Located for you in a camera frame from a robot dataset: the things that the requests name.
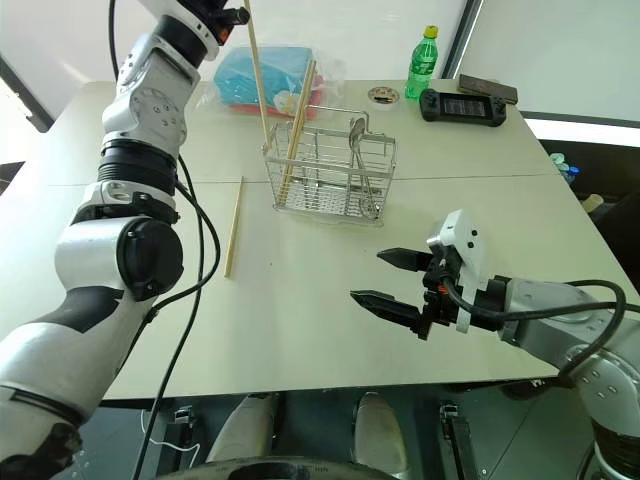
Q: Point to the dark brown flat box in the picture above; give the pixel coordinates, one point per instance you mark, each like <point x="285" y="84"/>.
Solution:
<point x="487" y="89"/>

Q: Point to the black table bracket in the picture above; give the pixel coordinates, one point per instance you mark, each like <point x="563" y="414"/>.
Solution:
<point x="181" y="430"/>
<point x="456" y="440"/>

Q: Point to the wooden chopstick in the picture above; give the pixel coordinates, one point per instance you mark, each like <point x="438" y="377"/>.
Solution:
<point x="256" y="75"/>
<point x="234" y="227"/>
<point x="287" y="171"/>
<point x="305" y="107"/>

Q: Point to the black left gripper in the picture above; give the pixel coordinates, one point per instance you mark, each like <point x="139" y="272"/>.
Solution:
<point x="231" y="15"/>

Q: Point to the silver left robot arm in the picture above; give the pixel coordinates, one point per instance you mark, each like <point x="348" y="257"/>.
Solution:
<point x="85" y="260"/>

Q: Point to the blue pack in plastic bag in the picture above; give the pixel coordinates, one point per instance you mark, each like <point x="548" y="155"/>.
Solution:
<point x="245" y="75"/>

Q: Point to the beige round object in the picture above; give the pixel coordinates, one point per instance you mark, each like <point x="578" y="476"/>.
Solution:
<point x="595" y="204"/>

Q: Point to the clear plastic bottle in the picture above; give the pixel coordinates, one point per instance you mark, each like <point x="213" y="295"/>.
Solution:
<point x="557" y="160"/>

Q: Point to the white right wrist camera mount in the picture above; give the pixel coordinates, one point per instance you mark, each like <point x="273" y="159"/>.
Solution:
<point x="467" y="237"/>

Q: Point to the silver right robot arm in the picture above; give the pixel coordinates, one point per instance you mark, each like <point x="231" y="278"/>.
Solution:
<point x="550" y="310"/>

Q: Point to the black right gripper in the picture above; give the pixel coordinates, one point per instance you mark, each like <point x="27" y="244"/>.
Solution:
<point x="440" y="305"/>

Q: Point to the plastic bottle with blue cap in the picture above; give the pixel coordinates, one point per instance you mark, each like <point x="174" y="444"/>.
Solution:
<point x="571" y="174"/>

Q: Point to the metal spoon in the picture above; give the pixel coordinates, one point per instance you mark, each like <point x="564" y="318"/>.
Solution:
<point x="356" y="131"/>

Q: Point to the green plastic bottle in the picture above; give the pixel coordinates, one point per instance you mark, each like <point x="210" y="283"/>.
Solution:
<point x="422" y="65"/>

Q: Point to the black handheld game controller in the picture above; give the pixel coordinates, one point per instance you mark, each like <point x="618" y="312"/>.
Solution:
<point x="462" y="107"/>

